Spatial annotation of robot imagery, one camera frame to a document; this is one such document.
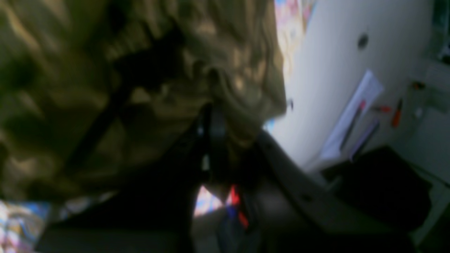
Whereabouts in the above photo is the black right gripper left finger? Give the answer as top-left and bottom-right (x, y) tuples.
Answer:
(35, 104), (213, 253)

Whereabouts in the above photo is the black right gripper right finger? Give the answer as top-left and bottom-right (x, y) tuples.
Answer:
(211, 105), (415, 253)

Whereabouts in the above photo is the camouflage T-shirt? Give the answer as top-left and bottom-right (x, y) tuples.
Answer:
(0, 0), (287, 211)

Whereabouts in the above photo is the patterned tile tablecloth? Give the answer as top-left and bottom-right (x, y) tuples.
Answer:
(0, 0), (317, 253)

